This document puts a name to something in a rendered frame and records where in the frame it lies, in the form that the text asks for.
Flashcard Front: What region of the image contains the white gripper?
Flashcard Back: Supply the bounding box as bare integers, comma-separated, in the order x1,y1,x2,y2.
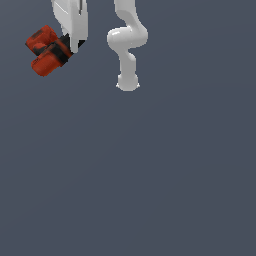
50,0,90,55

